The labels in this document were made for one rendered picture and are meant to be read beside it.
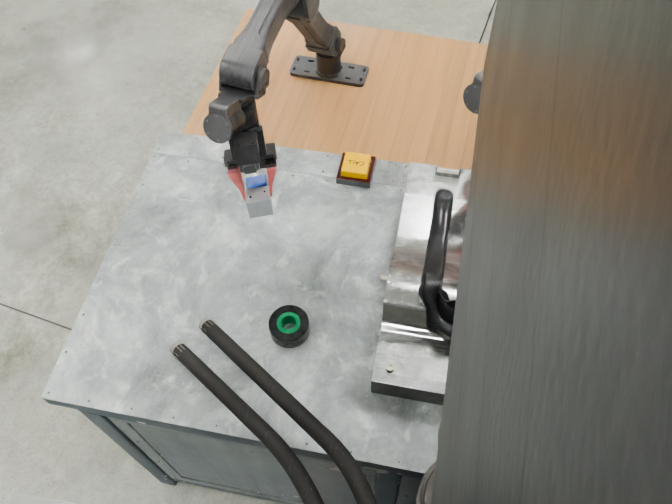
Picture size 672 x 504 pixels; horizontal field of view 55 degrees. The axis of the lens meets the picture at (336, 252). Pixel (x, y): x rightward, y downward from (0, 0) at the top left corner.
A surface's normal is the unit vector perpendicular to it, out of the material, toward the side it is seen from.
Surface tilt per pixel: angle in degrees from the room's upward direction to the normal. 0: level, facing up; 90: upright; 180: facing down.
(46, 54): 0
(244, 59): 8
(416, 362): 0
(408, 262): 28
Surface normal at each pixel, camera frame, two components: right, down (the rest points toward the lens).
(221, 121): -0.32, 0.50
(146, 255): -0.04, -0.53
